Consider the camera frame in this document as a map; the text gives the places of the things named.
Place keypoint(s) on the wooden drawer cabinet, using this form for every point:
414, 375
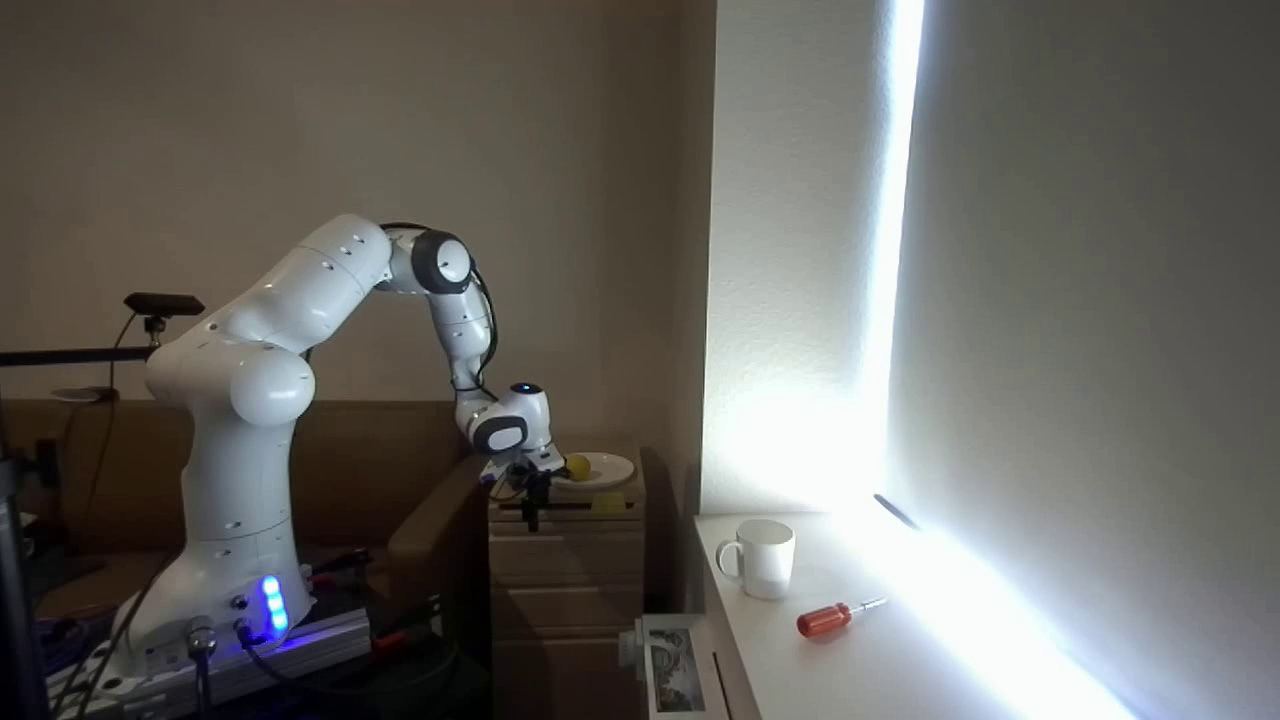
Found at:
566, 581

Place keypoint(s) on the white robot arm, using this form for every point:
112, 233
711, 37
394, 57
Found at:
246, 380

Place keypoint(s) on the red handled screwdriver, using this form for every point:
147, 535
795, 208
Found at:
834, 619

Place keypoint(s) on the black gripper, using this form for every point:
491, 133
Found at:
523, 483

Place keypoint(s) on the white mug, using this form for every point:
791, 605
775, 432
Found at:
757, 556

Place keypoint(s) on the yellow lemon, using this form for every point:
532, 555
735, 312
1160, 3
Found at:
579, 471

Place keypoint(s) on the brown leather sofa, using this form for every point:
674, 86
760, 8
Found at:
110, 486

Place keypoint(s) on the white plate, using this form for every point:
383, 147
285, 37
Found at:
606, 471

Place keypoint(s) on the yellow sponge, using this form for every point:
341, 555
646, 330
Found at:
609, 504

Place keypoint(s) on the black camera on stand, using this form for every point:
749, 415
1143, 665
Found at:
155, 309

